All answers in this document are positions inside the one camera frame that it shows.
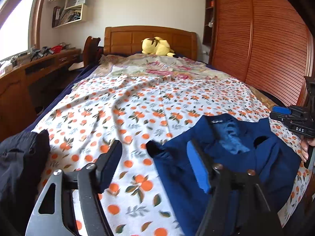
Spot row of books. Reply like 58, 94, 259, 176
52, 6, 82, 27

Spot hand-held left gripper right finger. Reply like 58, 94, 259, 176
186, 139, 284, 236

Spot yellow plush toy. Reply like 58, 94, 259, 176
141, 37, 176, 58

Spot navy bed sheet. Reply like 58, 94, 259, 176
23, 64, 101, 133

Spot person's right hand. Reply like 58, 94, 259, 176
300, 137, 315, 163

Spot floral blanket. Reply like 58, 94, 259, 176
94, 53, 232, 82

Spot wooden chair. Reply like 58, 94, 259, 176
82, 36, 101, 66

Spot blue blazer jacket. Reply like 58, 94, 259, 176
146, 113, 303, 236

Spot wooden bed headboard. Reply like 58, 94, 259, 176
103, 26, 198, 61

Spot orange print bed sheet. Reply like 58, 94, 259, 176
31, 74, 311, 236

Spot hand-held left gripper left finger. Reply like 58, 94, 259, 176
25, 139, 123, 236

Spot black clothes pile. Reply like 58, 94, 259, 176
0, 129, 51, 229

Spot white wall shelf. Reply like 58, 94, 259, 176
51, 0, 91, 29

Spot long wooden desk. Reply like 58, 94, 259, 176
0, 48, 82, 143

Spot window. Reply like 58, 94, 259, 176
0, 0, 41, 63

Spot grey tools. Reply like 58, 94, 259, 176
30, 46, 54, 60

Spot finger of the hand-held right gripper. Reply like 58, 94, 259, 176
272, 106, 292, 115
269, 112, 293, 124

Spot wooden louvred wardrobe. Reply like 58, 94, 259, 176
203, 0, 315, 110

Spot golden brown blanket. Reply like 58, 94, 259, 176
248, 86, 284, 110

